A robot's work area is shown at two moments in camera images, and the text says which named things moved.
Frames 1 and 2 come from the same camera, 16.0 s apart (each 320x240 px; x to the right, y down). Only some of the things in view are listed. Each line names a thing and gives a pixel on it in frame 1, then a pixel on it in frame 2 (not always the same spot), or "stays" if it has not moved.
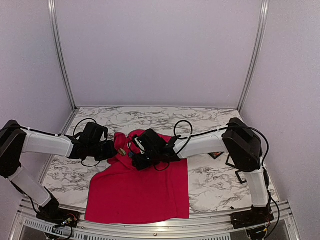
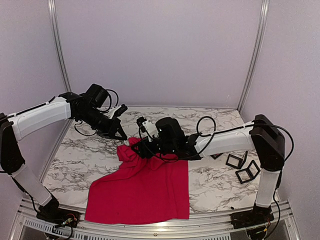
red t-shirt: (120, 193) stays
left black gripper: (111, 152) -> (121, 131)
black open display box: (215, 155) stays
